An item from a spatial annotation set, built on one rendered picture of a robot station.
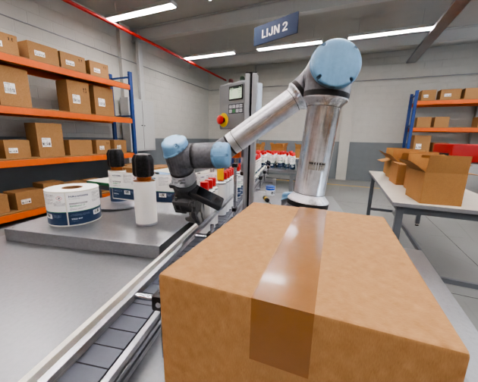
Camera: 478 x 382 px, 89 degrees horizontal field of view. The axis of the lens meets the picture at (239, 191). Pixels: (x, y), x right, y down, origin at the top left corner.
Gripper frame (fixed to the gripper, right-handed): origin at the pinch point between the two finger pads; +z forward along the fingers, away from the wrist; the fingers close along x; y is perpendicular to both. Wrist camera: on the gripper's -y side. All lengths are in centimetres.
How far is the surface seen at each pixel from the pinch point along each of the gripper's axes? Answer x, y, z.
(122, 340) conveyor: 46, -2, -20
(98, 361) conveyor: 50, -1, -22
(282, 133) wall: -714, -8, 352
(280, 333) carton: 49, -30, -47
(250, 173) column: -24.2, -15.1, -5.8
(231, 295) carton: 47, -26, -48
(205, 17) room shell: -534, 152, -7
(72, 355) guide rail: 51, -3, -33
